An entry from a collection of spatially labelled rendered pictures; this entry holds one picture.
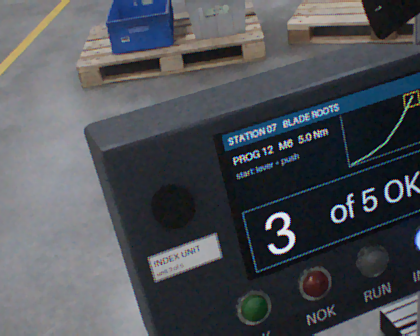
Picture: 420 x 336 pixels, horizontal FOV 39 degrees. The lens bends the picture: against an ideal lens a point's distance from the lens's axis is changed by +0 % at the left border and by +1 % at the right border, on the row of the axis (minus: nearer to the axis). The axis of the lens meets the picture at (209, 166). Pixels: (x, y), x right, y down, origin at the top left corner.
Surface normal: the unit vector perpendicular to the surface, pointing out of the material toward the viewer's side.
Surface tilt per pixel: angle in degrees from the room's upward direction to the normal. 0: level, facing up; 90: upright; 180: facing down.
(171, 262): 75
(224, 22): 95
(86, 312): 0
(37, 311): 0
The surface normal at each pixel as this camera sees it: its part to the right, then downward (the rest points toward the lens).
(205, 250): 0.30, 0.21
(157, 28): 0.04, 0.52
